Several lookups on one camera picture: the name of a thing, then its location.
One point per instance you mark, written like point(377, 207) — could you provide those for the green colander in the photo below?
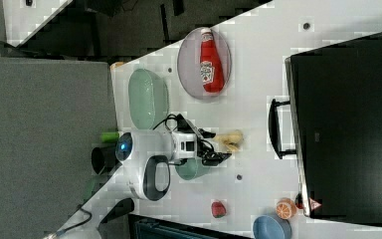
point(148, 99)

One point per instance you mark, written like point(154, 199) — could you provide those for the green toy fruit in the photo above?
point(109, 137)

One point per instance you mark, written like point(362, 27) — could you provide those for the black cylinder pot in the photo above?
point(104, 159)

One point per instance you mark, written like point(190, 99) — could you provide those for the black cylinder container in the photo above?
point(118, 215)

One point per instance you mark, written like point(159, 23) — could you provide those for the green spatula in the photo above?
point(92, 187)

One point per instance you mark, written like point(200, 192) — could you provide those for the red ketchup bottle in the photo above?
point(211, 70)

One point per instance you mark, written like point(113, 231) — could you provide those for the small red green toy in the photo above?
point(298, 201)

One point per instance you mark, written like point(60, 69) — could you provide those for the grey round plate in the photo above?
point(188, 63)

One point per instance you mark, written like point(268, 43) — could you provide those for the peeled yellow banana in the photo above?
point(231, 140)

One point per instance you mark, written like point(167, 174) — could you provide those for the blue bowl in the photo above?
point(271, 227)

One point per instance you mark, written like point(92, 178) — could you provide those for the dark blue crate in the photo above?
point(142, 227)

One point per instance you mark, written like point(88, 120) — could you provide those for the orange slice toy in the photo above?
point(286, 208)

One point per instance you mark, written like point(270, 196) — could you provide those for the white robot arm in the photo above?
point(145, 157)

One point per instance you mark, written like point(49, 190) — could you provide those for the red toy strawberry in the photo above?
point(218, 209)

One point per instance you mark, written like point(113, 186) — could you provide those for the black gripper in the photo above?
point(206, 149)

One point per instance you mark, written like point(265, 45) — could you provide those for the green metal cup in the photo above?
point(193, 168)

